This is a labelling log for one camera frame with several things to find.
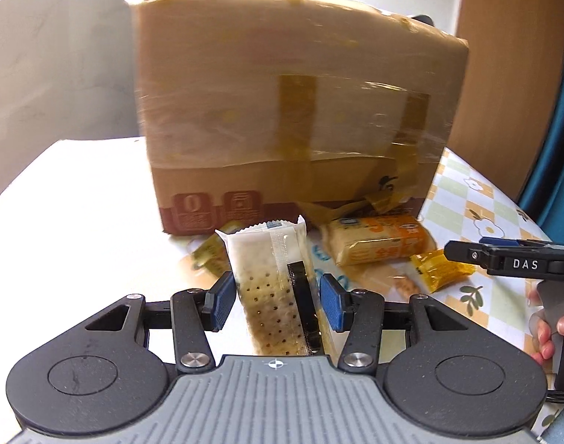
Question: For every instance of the wooden door panel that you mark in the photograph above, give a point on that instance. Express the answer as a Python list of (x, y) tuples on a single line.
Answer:
[(513, 76)]

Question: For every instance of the small yellow snack packet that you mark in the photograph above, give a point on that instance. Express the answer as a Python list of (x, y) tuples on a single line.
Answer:
[(437, 272)]

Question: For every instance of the yellow candy wrapper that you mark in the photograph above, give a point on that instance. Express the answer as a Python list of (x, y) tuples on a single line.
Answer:
[(210, 259)]

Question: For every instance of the orange biscuit pack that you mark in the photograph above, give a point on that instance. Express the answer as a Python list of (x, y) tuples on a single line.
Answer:
[(355, 241)]

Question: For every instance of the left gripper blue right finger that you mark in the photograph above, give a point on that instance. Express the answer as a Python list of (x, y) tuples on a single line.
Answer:
[(360, 313)]

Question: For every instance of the brown cardboard box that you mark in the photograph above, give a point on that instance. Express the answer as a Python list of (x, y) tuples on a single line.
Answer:
[(255, 110)]

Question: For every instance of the cracker pack clear wrapper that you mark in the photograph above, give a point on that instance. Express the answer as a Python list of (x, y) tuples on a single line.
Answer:
[(277, 287)]

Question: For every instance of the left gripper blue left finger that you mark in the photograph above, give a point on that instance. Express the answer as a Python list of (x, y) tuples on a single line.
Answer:
[(194, 312)]

